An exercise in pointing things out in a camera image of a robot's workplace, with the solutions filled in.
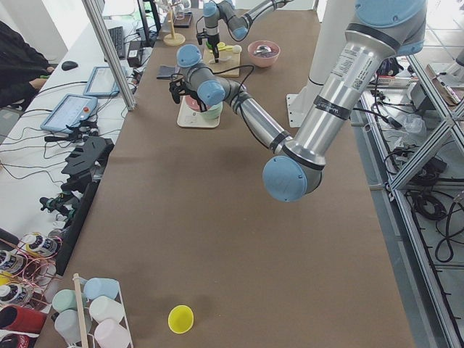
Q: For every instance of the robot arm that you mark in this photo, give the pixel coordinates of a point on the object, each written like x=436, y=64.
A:
x=379, y=30
x=238, y=26

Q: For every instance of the white rabbit tray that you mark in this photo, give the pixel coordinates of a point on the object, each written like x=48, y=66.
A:
x=187, y=118

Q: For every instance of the cup rack with cups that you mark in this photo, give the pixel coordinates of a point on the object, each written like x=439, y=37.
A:
x=92, y=314

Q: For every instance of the metal scoop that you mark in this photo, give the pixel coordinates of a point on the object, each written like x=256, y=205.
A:
x=264, y=51

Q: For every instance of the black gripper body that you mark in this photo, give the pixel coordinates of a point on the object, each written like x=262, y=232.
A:
x=196, y=96
x=214, y=40

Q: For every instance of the white ceramic spoon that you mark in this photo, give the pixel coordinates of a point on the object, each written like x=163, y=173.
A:
x=223, y=59

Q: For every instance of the top green bowl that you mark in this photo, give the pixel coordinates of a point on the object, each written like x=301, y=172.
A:
x=213, y=113

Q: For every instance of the grey folded cloth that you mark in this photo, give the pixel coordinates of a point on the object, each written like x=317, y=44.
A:
x=165, y=72

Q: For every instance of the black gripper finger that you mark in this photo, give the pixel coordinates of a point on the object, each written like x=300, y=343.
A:
x=176, y=98
x=216, y=54
x=202, y=106

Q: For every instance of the wooden cup stand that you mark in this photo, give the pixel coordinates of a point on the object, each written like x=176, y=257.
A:
x=168, y=33

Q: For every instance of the large pink bowl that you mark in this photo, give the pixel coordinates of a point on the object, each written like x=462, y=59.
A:
x=263, y=62

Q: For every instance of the bamboo cutting board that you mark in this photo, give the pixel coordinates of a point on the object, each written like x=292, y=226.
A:
x=224, y=69

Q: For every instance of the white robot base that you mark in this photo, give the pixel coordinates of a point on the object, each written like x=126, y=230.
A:
x=328, y=47

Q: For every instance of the blue teach pendant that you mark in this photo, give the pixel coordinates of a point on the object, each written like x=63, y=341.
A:
x=69, y=113
x=101, y=83

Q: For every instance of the small pink bowl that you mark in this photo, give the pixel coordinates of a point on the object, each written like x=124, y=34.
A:
x=192, y=103

